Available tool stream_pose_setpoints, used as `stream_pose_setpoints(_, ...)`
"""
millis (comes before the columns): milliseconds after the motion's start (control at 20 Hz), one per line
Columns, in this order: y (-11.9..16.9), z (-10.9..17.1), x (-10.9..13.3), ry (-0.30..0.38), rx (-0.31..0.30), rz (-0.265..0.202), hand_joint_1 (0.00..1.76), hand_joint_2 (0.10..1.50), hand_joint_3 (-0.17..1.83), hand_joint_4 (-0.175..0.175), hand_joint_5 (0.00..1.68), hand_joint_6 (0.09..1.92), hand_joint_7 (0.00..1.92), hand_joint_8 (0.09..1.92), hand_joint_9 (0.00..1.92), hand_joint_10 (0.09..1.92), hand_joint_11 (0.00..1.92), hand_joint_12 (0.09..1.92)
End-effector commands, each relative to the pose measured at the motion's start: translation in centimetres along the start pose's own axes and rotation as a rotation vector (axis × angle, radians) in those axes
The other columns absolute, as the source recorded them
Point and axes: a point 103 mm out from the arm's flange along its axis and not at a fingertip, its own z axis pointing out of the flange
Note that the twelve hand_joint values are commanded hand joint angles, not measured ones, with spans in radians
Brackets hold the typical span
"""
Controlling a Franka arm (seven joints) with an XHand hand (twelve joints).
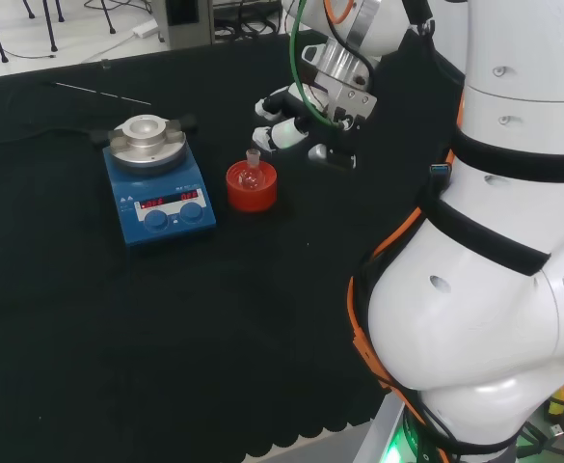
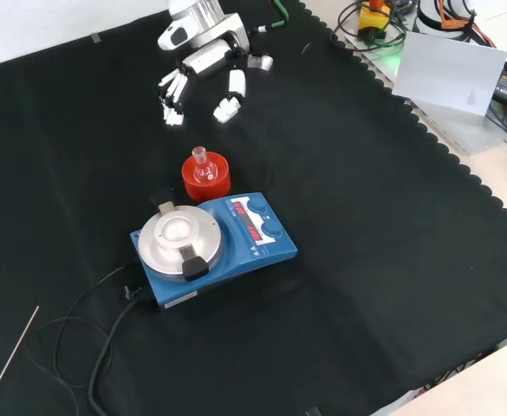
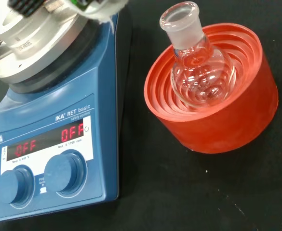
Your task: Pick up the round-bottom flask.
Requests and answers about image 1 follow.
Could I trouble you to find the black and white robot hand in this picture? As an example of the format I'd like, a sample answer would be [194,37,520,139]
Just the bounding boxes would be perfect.
[251,79,379,171]

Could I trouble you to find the clear glass round-bottom flask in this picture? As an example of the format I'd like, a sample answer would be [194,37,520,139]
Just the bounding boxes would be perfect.
[240,149,262,190]

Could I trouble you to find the orange round flask holder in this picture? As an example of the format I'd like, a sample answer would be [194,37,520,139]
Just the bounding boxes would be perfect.
[225,160,279,213]

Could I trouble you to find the grey metal box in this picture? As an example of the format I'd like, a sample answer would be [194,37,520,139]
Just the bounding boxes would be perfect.
[158,0,215,49]

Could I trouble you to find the blue heater with steel plate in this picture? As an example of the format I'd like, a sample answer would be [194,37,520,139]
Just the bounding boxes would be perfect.
[90,113,218,250]

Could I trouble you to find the thin metal temperature probe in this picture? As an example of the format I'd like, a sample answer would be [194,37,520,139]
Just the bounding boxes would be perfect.
[44,81,152,106]

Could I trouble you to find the black bench cloth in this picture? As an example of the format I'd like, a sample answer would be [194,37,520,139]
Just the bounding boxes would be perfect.
[0,28,466,463]

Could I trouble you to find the green cable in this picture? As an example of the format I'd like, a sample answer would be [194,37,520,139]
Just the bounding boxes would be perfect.
[288,0,350,130]

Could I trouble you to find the black cable bundle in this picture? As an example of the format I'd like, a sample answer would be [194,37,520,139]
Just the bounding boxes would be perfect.
[213,16,282,44]

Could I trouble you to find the orange cable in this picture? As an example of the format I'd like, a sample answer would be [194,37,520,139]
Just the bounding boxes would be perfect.
[322,0,466,395]

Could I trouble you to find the grey metal base plate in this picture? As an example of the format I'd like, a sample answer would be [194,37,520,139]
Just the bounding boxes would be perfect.
[353,399,411,463]

